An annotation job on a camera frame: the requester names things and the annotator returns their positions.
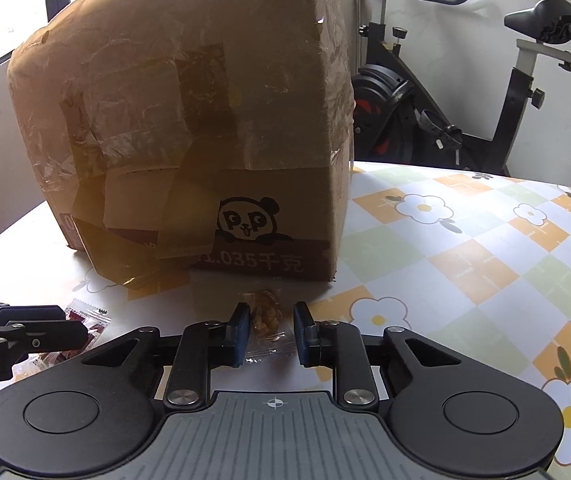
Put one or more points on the clear packet of brown snack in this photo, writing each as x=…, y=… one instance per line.
x=265, y=315

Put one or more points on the dark red snack packet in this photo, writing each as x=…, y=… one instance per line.
x=78, y=314

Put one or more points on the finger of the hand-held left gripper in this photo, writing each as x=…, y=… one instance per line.
x=50, y=336
x=25, y=314

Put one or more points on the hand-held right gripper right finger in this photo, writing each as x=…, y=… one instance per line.
x=303, y=335

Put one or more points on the black exercise bike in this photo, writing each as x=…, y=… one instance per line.
x=395, y=95

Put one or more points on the taped brown cardboard box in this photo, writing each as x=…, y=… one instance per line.
x=190, y=110

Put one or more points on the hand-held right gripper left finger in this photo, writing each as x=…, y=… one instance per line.
x=239, y=332

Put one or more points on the checkered floral tablecloth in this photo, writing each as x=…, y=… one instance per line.
x=465, y=270

